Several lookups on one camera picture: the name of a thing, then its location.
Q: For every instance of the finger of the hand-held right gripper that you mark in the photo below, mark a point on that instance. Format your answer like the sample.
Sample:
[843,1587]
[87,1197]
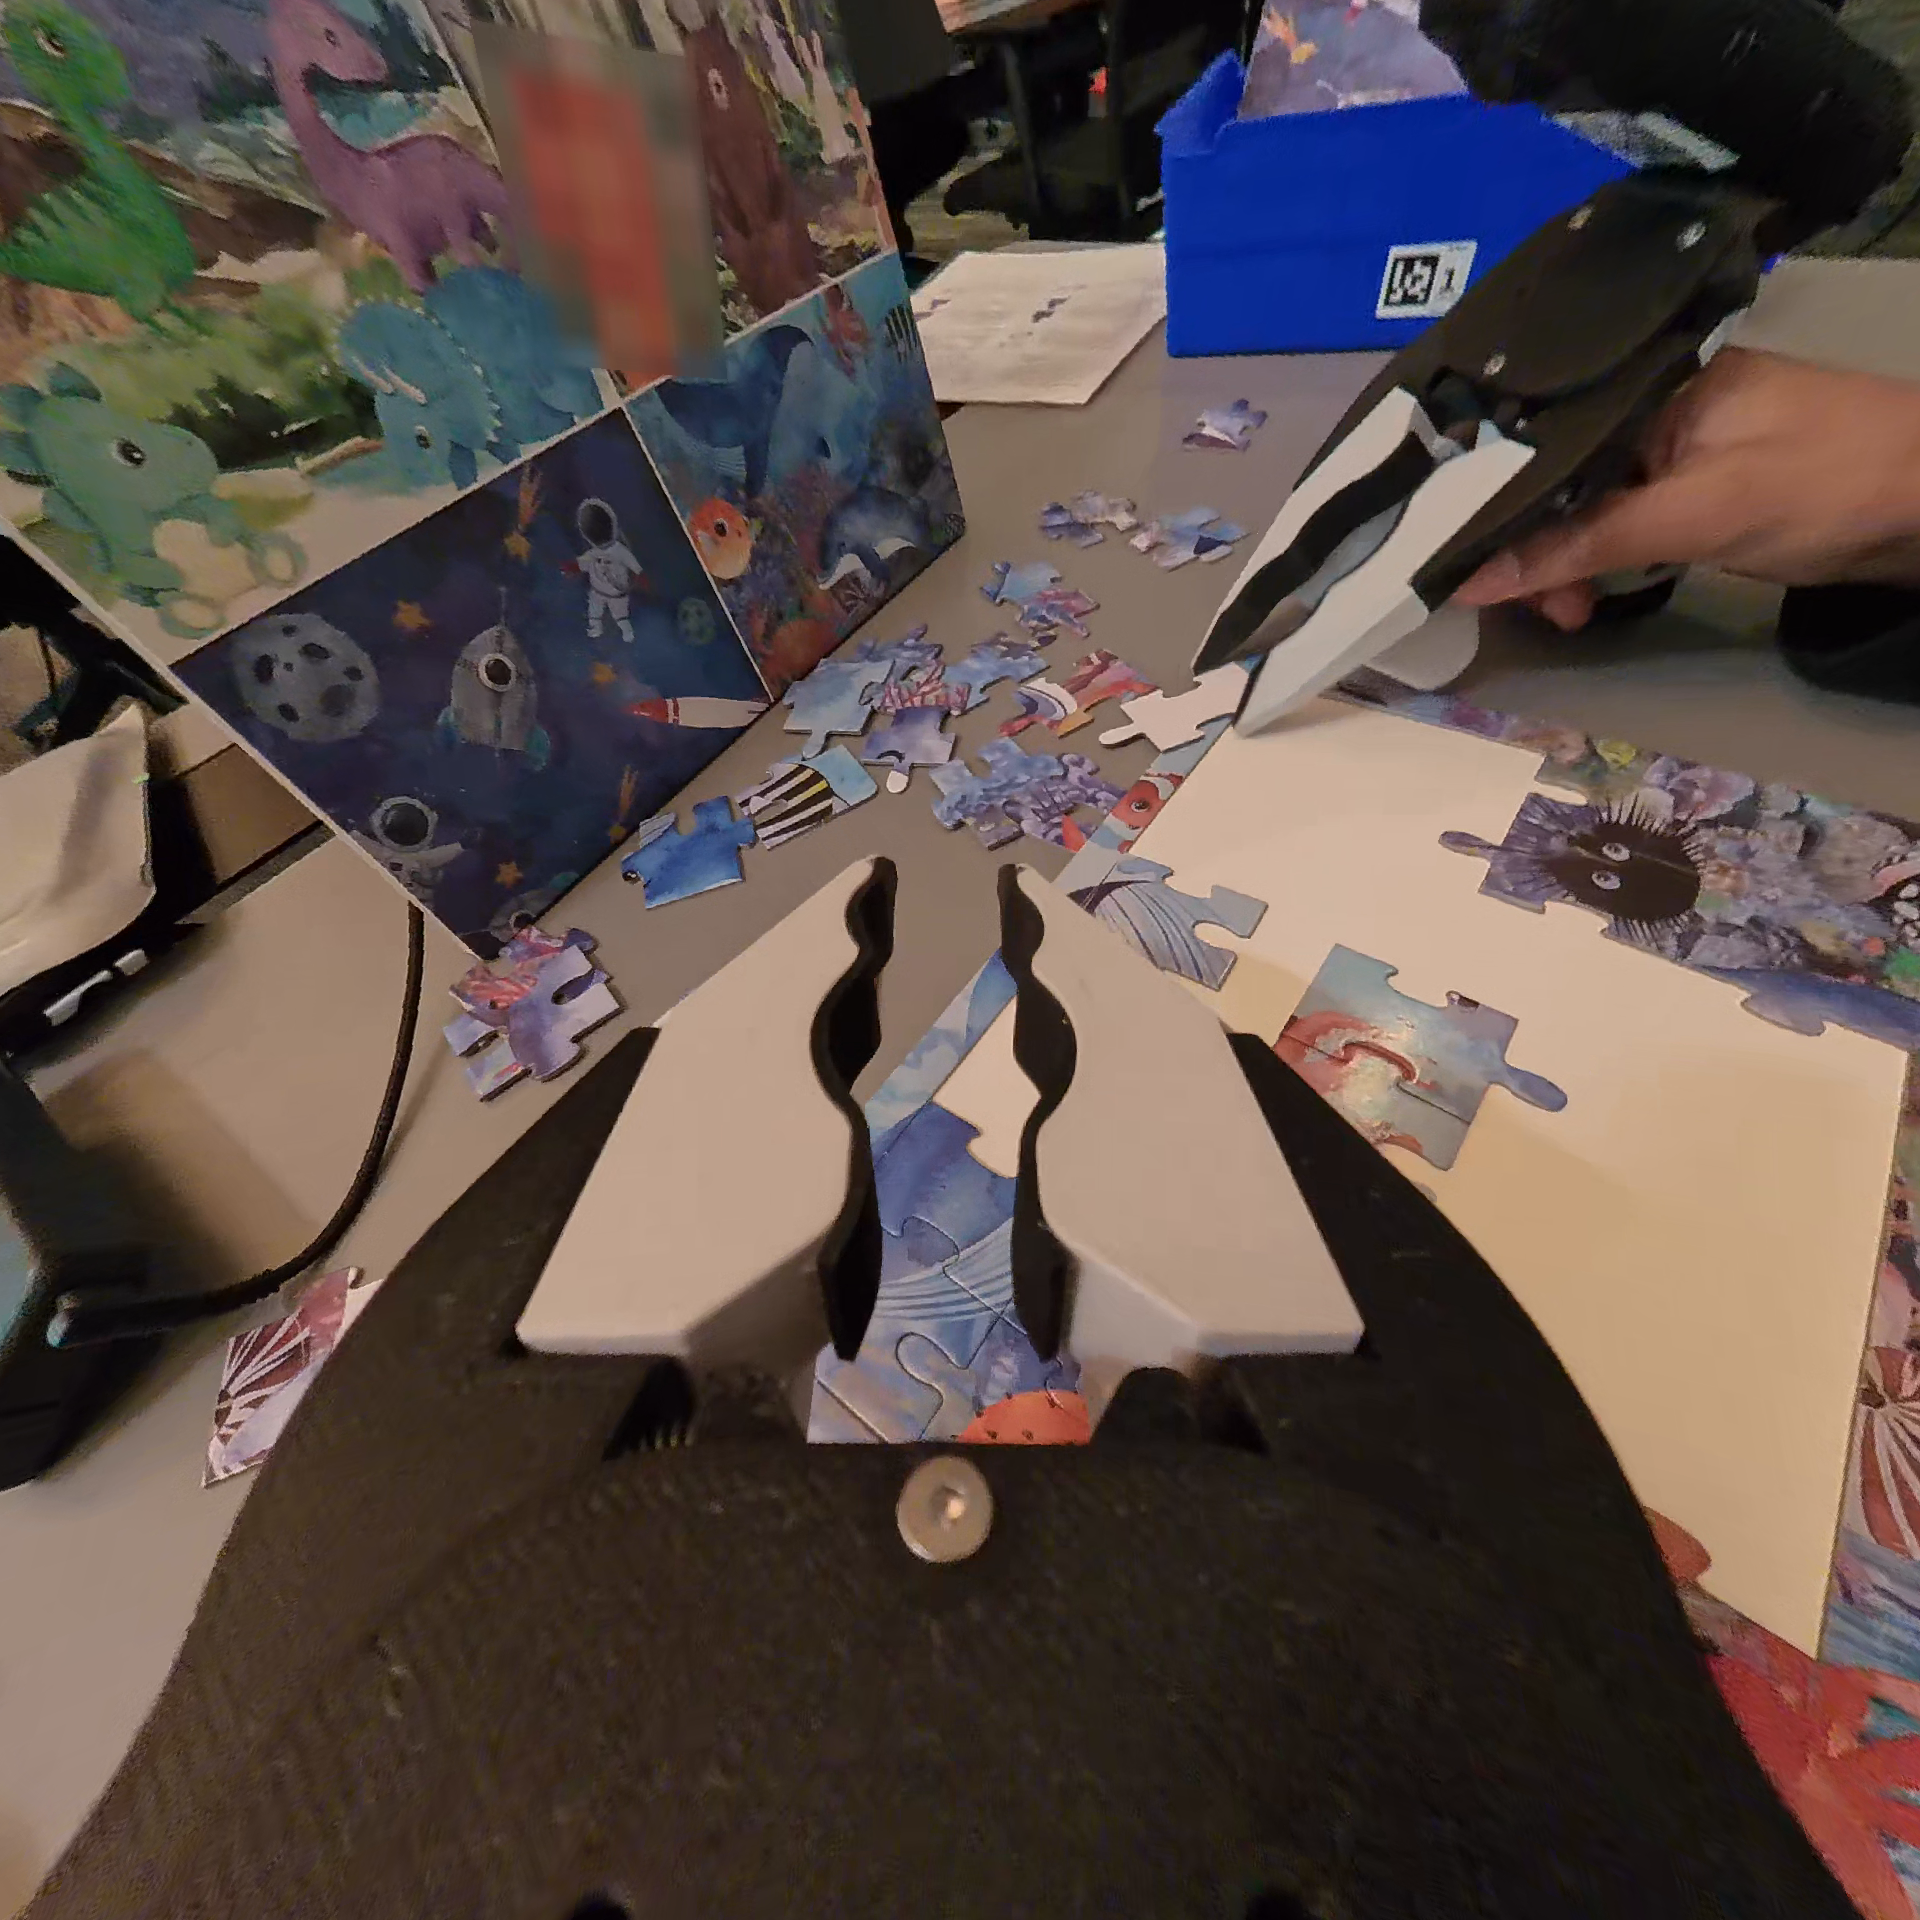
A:
[1349,449]
[1441,524]

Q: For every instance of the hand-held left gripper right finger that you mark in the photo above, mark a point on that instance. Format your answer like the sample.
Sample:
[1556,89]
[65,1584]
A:
[1186,1200]

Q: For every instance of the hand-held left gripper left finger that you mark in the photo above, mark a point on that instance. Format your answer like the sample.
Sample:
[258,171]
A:
[705,1184]

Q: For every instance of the pale striped whale puzzle piece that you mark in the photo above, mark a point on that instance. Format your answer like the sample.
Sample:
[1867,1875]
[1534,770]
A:
[1170,922]

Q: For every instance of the cream jigsaw puzzle tray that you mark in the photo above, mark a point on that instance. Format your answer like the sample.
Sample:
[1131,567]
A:
[1500,1274]

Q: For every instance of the person's right hand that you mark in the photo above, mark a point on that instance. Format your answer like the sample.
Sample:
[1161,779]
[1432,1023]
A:
[1710,495]

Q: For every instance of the blue bin with square tag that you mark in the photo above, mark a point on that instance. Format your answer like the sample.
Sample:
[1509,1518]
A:
[1289,254]

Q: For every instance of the octopus puzzle piece pair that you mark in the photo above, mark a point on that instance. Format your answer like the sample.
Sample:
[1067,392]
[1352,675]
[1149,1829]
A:
[1349,1033]

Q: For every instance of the octopus puzzle piece with eye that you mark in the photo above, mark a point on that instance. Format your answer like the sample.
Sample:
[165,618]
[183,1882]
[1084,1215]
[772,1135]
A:
[1478,1065]

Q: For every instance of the laminated printed instruction sheet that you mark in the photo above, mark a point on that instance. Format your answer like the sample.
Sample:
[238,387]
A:
[1034,322]

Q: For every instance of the purple printed puzzle sheet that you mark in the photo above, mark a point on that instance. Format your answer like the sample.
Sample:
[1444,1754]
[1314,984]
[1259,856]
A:
[1349,53]

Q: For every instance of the assembled sea urchin puzzle section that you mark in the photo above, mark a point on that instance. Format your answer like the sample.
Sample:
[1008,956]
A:
[1636,870]

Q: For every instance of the scattered loose puzzle pieces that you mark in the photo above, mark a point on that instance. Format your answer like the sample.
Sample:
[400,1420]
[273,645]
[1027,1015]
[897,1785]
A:
[1018,788]

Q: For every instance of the shell pattern puzzle piece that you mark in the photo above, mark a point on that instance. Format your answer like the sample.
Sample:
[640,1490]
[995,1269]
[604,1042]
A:
[287,1378]

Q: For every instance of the black flat device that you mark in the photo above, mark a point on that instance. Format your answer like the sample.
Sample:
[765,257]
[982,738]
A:
[61,1350]

